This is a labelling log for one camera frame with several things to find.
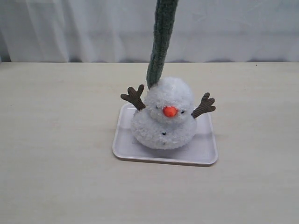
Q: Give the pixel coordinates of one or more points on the white plush snowman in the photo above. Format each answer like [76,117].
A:
[166,118]

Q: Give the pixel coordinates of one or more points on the green knitted scarf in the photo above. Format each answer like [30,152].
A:
[164,21]

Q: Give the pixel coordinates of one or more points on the white rectangular tray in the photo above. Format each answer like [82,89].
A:
[200,151]

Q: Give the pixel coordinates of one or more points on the white curtain backdrop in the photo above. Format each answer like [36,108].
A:
[121,31]

